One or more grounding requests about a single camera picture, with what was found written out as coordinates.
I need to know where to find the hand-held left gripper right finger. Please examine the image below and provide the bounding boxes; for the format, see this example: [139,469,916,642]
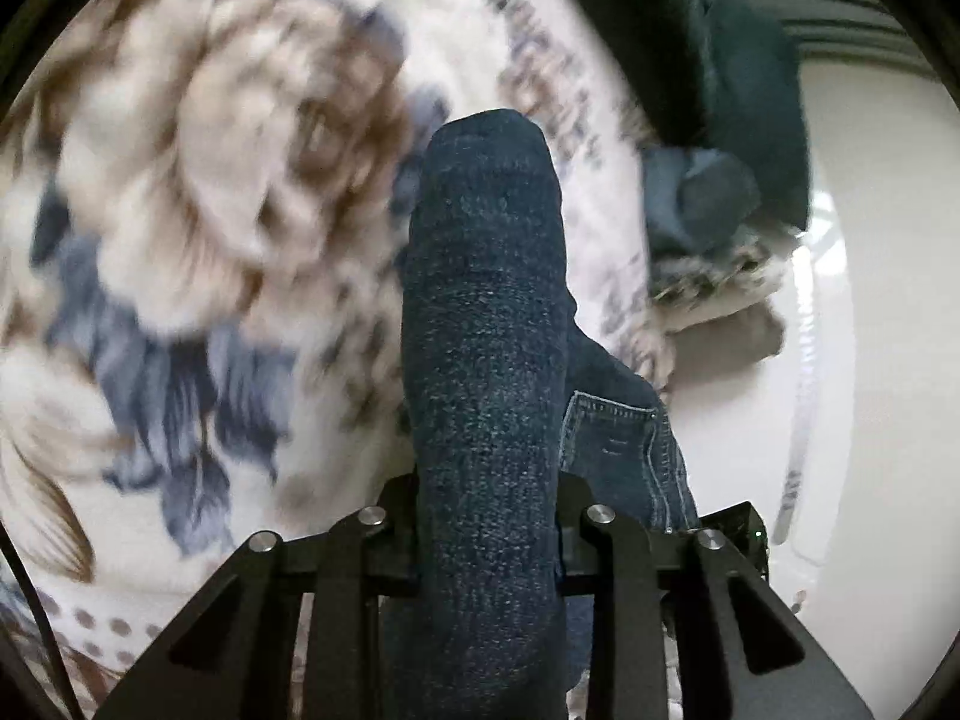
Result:
[555,472,876,720]

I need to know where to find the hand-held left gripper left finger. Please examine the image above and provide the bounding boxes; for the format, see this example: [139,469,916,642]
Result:
[94,469,421,720]

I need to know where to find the dark blue denim pants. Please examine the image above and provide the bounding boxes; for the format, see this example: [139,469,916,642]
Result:
[382,109,702,720]

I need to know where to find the folded white cloth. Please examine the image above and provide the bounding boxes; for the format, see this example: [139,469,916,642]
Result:
[660,270,797,335]

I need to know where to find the white bed headboard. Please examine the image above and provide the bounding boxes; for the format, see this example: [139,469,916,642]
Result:
[660,0,960,720]

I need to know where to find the folded patterned cloth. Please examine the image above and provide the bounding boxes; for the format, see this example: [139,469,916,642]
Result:
[646,231,790,308]

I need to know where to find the folded blue denim cloth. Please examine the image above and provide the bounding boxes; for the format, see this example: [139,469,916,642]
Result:
[641,146,763,257]

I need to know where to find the floral bed blanket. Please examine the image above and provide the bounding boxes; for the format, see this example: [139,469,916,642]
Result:
[0,0,676,720]

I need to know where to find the dark teal pillow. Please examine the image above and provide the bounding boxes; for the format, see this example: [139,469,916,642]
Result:
[592,0,812,235]

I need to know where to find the black cable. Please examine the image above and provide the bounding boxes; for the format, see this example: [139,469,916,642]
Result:
[0,525,85,720]

